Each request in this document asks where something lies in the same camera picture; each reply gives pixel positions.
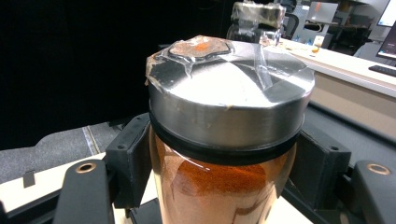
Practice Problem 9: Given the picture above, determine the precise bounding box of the glass jar with orange powder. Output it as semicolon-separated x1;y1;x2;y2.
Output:
144;35;316;224

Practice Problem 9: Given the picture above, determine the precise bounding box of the black office chair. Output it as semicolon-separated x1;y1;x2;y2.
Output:
279;12;301;40

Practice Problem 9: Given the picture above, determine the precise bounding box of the small yellow bottle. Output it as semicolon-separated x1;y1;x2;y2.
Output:
312;35;326;54

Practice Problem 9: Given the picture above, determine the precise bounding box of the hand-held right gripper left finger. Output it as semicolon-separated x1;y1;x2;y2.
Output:
105;112;154;209

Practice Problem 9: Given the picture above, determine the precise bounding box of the computer monitor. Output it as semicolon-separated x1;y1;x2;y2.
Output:
376;0;396;28
375;21;396;61

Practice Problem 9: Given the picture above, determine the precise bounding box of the white office counter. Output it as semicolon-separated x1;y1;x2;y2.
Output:
279;37;396;139

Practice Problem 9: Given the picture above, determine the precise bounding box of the black keyboard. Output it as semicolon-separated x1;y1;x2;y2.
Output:
368;64;396;78

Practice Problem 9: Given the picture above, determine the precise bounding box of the grey laptop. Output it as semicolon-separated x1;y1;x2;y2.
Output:
306;1;339;25

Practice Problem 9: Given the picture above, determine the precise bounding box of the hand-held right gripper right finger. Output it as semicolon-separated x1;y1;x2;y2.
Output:
288;127;353;211

